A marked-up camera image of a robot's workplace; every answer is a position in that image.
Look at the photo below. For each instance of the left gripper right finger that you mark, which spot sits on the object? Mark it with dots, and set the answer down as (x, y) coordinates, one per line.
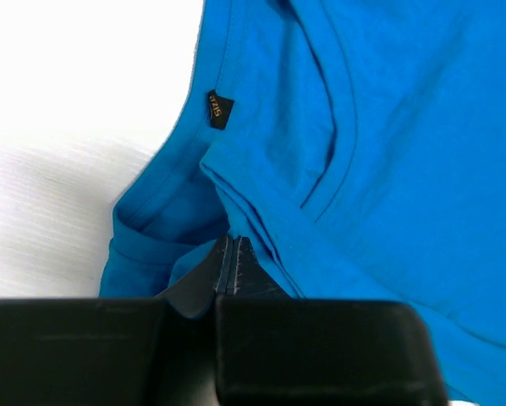
(274, 350)

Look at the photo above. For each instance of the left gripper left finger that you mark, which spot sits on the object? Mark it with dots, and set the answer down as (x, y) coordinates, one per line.
(155, 351)

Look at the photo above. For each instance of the blue polo t-shirt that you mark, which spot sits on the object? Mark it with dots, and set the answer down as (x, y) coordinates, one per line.
(361, 147)

